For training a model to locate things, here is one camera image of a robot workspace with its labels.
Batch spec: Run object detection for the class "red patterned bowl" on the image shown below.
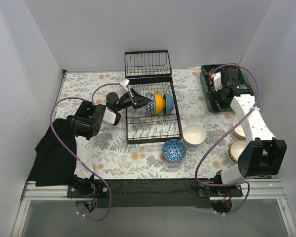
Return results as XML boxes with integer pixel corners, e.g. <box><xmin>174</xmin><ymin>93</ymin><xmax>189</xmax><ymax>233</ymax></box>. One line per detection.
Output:
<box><xmin>146</xmin><ymin>94</ymin><xmax>156</xmax><ymax>115</ymax></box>

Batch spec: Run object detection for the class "yellow bowl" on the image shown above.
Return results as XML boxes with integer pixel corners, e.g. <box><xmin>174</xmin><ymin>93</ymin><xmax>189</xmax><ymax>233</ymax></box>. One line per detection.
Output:
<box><xmin>154</xmin><ymin>94</ymin><xmax>166</xmax><ymax>114</ymax></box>

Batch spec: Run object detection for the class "blue ceramic bowl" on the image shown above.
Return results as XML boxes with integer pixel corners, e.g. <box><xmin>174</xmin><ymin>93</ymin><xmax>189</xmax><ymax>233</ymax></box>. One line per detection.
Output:
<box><xmin>163</xmin><ymin>93</ymin><xmax>174</xmax><ymax>115</ymax></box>

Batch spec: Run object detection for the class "black wire dish rack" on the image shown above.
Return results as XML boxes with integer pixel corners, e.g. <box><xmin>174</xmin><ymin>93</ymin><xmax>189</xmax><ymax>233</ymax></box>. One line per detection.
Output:
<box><xmin>124</xmin><ymin>50</ymin><xmax>182</xmax><ymax>144</ymax></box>

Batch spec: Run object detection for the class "plain white bowl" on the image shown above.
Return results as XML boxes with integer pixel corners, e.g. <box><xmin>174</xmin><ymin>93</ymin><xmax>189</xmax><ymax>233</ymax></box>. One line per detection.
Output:
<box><xmin>183</xmin><ymin>123</ymin><xmax>206</xmax><ymax>147</ymax></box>

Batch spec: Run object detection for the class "blue patterned bowl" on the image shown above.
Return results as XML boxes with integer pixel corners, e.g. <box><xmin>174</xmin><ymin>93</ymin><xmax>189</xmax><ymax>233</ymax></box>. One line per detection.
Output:
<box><xmin>162</xmin><ymin>139</ymin><xmax>186</xmax><ymax>162</ymax></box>

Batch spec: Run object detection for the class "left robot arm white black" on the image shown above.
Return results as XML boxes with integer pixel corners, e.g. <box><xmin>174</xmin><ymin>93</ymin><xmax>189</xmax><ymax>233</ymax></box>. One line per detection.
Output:
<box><xmin>71</xmin><ymin>89</ymin><xmax>152</xmax><ymax>179</ymax></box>

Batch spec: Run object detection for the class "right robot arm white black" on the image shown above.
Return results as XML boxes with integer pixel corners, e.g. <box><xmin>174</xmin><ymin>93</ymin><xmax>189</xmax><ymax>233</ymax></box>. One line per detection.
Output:
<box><xmin>207</xmin><ymin>67</ymin><xmax>287</xmax><ymax>196</ymax></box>

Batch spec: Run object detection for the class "green compartment organizer tray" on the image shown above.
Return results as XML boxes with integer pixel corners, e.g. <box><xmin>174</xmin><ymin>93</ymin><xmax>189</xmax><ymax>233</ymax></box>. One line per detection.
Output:
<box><xmin>200</xmin><ymin>64</ymin><xmax>247</xmax><ymax>113</ymax></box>

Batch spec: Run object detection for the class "white bowl patterned rim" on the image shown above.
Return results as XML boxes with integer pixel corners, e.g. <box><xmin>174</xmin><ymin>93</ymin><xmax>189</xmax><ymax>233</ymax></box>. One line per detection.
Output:
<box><xmin>228</xmin><ymin>140</ymin><xmax>247</xmax><ymax>163</ymax></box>

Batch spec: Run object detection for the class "black cloth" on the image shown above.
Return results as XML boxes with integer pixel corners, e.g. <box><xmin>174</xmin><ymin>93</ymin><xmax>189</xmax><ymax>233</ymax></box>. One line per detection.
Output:
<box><xmin>27</xmin><ymin>116</ymin><xmax>76</xmax><ymax>187</ymax></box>

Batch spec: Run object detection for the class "black front base bar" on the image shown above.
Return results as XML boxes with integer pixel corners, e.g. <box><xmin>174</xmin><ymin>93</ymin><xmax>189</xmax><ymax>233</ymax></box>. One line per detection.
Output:
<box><xmin>107</xmin><ymin>179</ymin><xmax>211</xmax><ymax>209</ymax></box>

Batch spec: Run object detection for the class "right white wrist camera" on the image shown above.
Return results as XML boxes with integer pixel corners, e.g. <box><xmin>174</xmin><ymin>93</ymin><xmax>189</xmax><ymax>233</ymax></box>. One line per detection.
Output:
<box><xmin>209</xmin><ymin>72</ymin><xmax>223</xmax><ymax>91</ymax></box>

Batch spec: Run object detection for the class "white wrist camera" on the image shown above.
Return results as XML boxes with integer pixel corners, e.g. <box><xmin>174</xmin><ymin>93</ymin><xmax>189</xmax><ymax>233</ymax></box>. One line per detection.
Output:
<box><xmin>209</xmin><ymin>72</ymin><xmax>223</xmax><ymax>91</ymax></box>
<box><xmin>120</xmin><ymin>79</ymin><xmax>130</xmax><ymax>91</ymax></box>

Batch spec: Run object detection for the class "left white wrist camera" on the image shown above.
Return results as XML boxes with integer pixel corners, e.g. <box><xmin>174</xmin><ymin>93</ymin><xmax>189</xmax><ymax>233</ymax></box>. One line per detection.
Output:
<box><xmin>120</xmin><ymin>79</ymin><xmax>130</xmax><ymax>91</ymax></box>

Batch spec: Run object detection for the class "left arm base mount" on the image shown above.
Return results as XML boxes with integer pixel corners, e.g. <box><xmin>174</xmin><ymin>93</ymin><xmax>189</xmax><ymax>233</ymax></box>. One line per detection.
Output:
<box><xmin>66</xmin><ymin>175</ymin><xmax>110</xmax><ymax>214</ymax></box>

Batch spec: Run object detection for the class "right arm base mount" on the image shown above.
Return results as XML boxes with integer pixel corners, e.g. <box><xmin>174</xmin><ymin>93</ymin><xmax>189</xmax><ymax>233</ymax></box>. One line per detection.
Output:
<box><xmin>191</xmin><ymin>182</ymin><xmax>243</xmax><ymax>214</ymax></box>

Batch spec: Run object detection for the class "aluminium frame rail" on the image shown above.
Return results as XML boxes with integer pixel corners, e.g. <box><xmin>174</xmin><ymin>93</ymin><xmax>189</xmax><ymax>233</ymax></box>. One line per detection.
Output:
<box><xmin>12</xmin><ymin>179</ymin><xmax>296</xmax><ymax>237</ymax></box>

